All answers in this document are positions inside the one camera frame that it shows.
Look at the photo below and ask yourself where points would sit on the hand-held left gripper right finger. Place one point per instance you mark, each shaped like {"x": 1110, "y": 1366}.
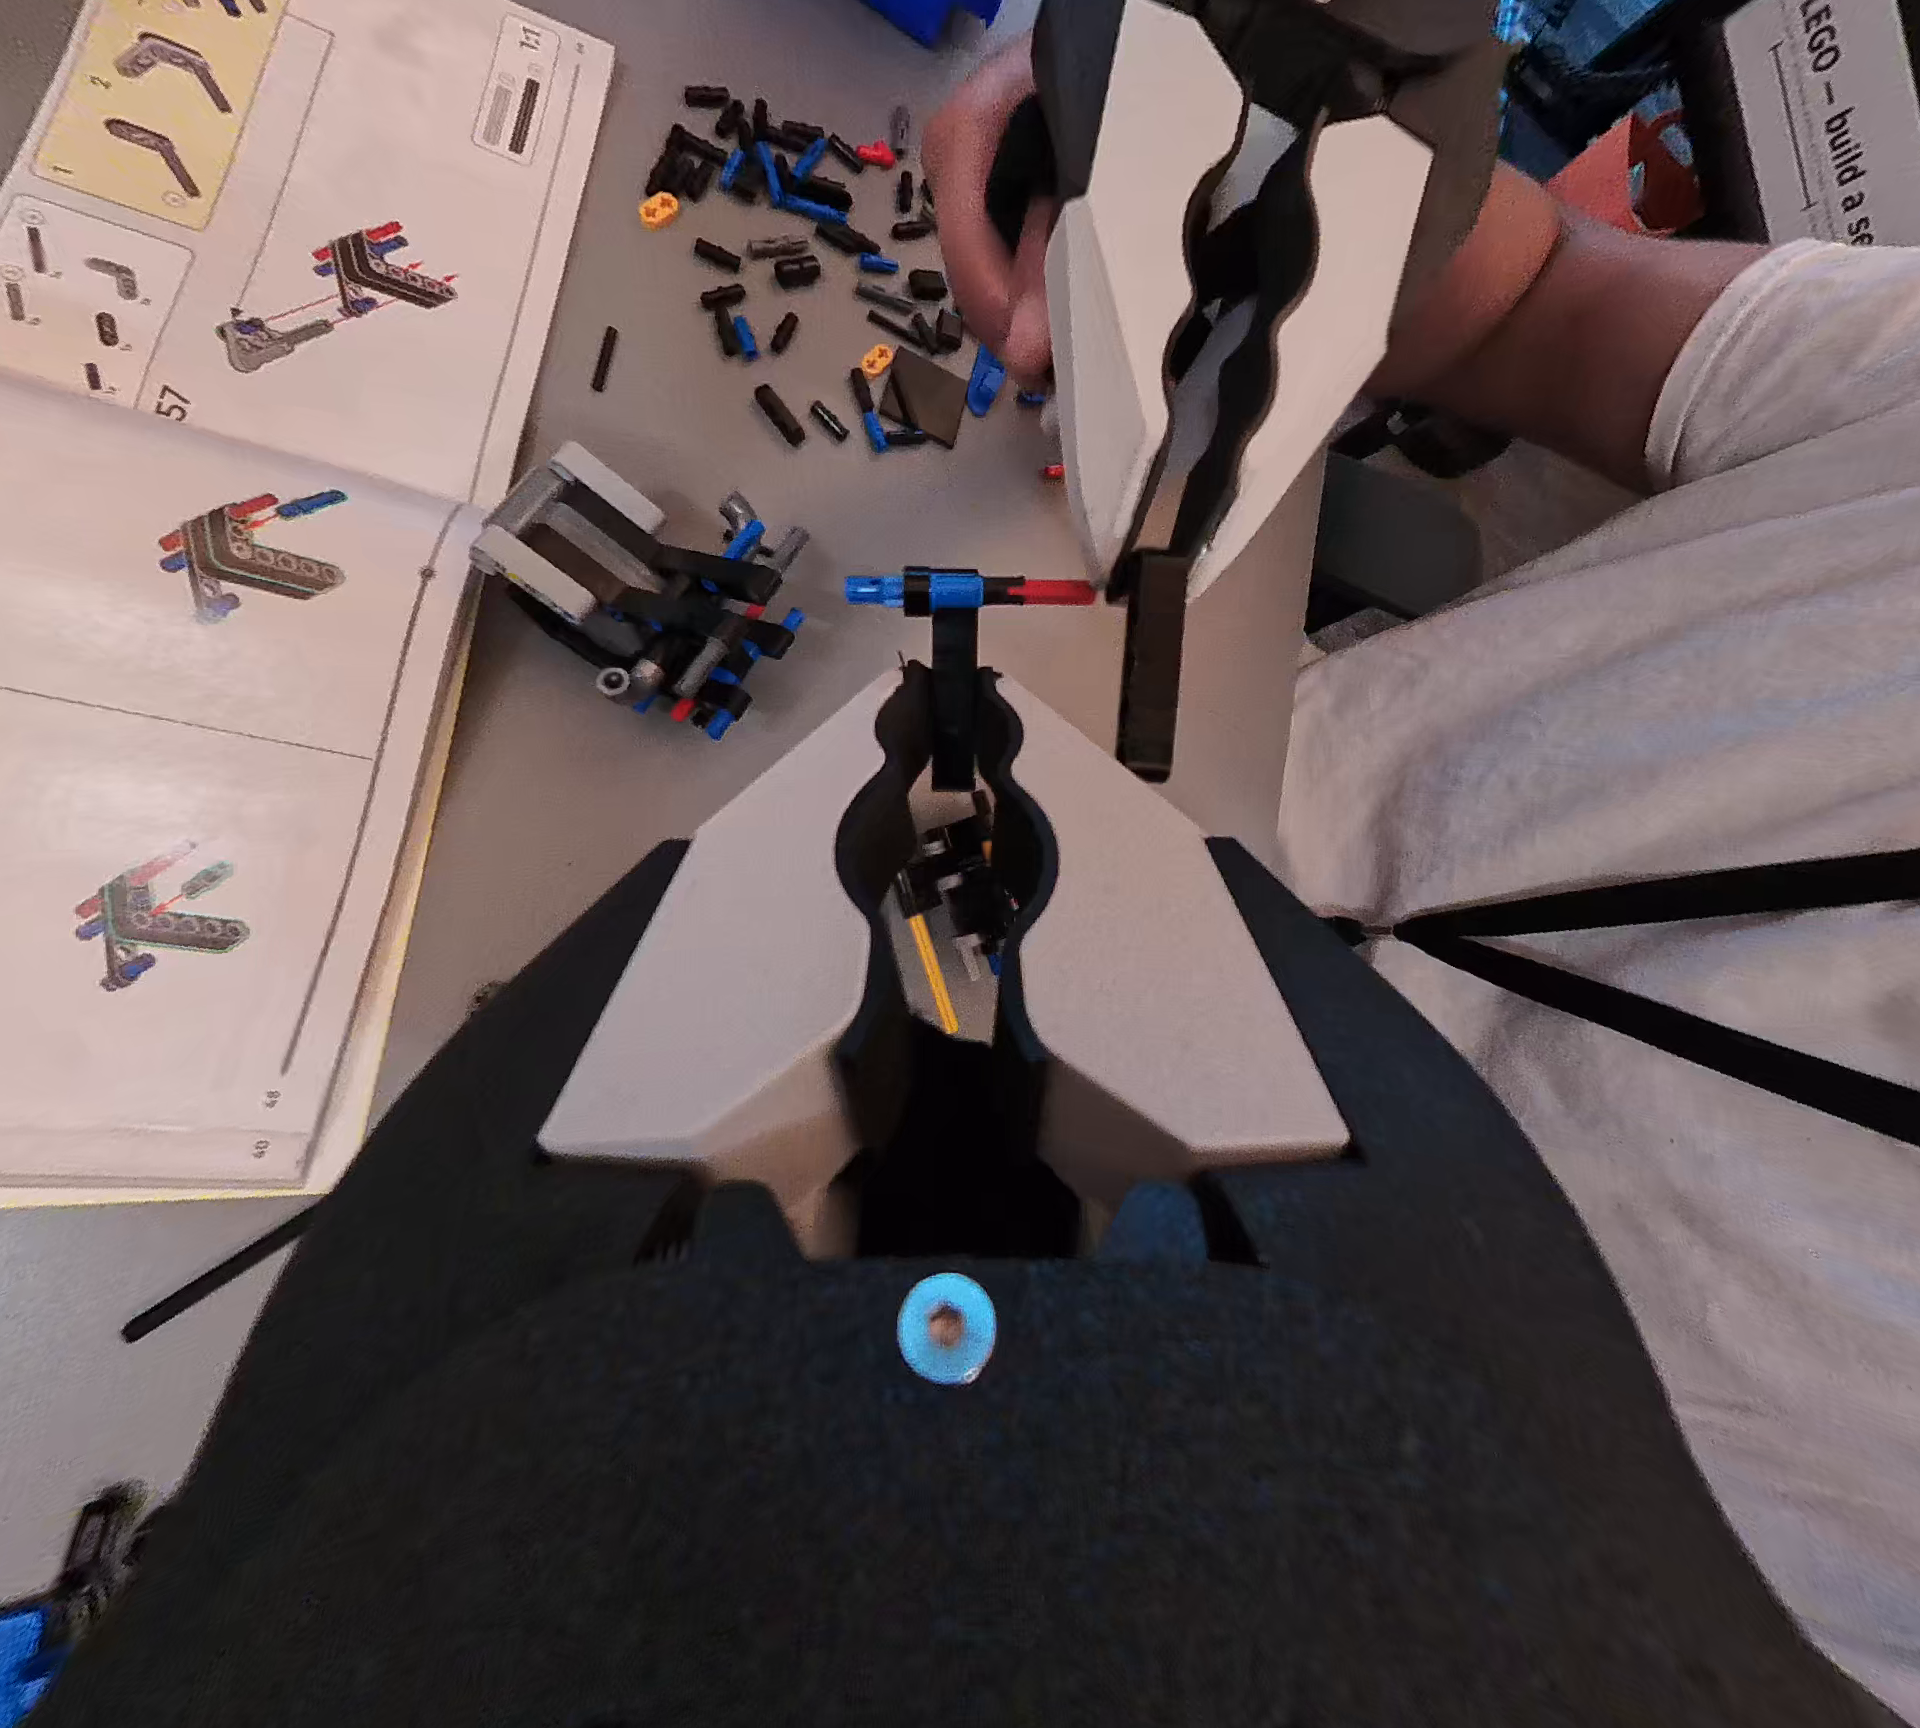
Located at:
{"x": 1172, "y": 994}

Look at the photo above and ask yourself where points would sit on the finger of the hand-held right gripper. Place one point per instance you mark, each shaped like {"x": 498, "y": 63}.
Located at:
{"x": 1110, "y": 305}
{"x": 1352, "y": 257}

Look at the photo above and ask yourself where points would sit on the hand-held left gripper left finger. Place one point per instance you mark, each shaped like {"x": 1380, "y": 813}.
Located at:
{"x": 719, "y": 994}

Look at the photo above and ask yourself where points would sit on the long black lego beam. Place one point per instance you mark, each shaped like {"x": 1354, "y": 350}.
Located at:
{"x": 1153, "y": 664}

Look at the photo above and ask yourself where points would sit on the black lego connector with pins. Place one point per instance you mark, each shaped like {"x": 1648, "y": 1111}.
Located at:
{"x": 954, "y": 678}

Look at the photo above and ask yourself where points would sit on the person's right forearm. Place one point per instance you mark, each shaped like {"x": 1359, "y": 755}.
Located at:
{"x": 1545, "y": 320}

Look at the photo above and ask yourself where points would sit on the blue lego piece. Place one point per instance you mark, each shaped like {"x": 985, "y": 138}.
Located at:
{"x": 987, "y": 387}

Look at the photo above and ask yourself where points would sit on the black flat lego panel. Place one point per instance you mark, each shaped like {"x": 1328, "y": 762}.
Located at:
{"x": 923, "y": 401}

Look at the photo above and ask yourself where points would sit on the scatter of small lego pins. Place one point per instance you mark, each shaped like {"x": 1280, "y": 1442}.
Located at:
{"x": 783, "y": 273}

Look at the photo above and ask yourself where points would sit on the grey and black lego chassis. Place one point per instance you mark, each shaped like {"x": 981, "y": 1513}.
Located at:
{"x": 661, "y": 590}

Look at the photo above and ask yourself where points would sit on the short black lego axle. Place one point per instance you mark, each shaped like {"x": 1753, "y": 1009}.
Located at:
{"x": 605, "y": 357}

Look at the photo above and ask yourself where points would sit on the long black lego axle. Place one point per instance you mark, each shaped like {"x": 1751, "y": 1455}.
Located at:
{"x": 212, "y": 1293}

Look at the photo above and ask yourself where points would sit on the lego instruction booklet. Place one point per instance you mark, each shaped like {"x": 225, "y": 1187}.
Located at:
{"x": 225, "y": 647}

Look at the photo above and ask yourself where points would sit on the pile of loose lego parts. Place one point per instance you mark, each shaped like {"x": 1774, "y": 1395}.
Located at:
{"x": 90, "y": 1549}

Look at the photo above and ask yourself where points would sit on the person's right hand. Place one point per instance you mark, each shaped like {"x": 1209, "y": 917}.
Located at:
{"x": 961, "y": 184}

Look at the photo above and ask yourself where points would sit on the white printed sign board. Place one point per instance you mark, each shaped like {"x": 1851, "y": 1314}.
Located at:
{"x": 1846, "y": 110}

